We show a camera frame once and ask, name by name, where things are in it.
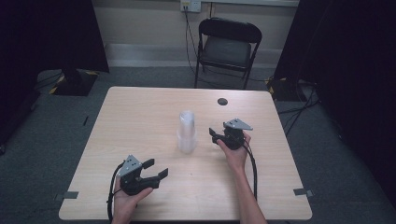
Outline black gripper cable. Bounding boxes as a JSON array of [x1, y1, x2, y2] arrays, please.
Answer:
[[106, 161, 126, 223], [242, 139, 260, 201]]

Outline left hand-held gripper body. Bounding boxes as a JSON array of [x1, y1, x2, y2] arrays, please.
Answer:
[[117, 154, 162, 197]]

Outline person's right hand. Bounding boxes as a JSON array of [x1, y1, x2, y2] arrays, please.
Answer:
[[217, 132, 252, 171]]

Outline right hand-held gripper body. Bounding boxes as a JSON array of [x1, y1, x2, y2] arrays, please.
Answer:
[[214, 118, 254, 151]]

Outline grey tape strip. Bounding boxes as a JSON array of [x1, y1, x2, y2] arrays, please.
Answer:
[[292, 188, 315, 198], [54, 190, 79, 202]]

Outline white wall socket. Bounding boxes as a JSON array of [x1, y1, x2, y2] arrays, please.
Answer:
[[179, 0, 203, 14]]

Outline stack of clear plastic cups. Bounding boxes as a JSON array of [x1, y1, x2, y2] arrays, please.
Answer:
[[177, 110, 198, 154]]

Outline black folding chair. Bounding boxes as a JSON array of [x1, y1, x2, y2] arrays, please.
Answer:
[[193, 17, 263, 91]]

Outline person's left hand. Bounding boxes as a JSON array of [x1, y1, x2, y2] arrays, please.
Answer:
[[112, 177, 154, 220]]

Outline black floor cables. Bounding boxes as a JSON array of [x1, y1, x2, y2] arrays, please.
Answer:
[[277, 79, 322, 135]]

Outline black power cable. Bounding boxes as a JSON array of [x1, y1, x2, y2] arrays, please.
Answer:
[[183, 8, 206, 82]]

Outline dark curtain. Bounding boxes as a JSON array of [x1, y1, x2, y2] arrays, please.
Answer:
[[0, 0, 110, 147], [273, 0, 396, 200]]

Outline black stand base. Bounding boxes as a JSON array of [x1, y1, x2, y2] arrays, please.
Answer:
[[266, 75, 319, 103], [49, 68, 101, 97]]

